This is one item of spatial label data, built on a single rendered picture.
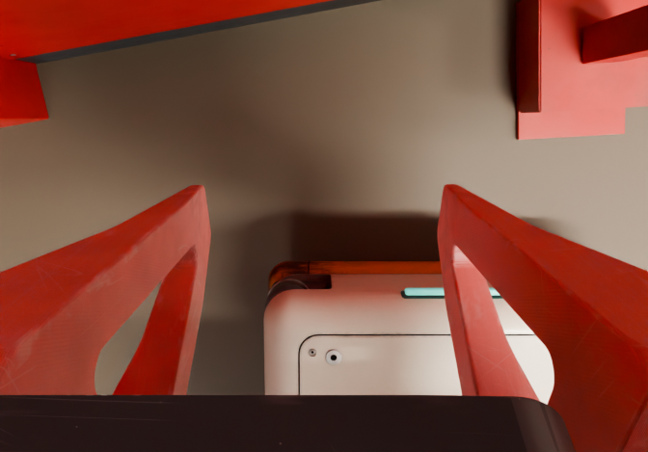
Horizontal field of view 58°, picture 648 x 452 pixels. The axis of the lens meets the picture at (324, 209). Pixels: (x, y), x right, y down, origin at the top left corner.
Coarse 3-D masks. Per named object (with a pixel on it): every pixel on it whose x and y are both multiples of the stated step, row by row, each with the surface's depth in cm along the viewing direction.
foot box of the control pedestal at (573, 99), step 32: (544, 0) 96; (576, 0) 96; (608, 0) 96; (640, 0) 96; (544, 32) 96; (576, 32) 96; (544, 64) 97; (576, 64) 97; (608, 64) 97; (640, 64) 97; (544, 96) 98; (576, 96) 98; (608, 96) 98; (640, 96) 98; (544, 128) 110; (576, 128) 110; (608, 128) 110
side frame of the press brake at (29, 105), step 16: (0, 64) 96; (16, 64) 102; (32, 64) 107; (0, 80) 96; (16, 80) 101; (32, 80) 106; (0, 96) 95; (16, 96) 100; (32, 96) 105; (0, 112) 94; (16, 112) 99; (32, 112) 104
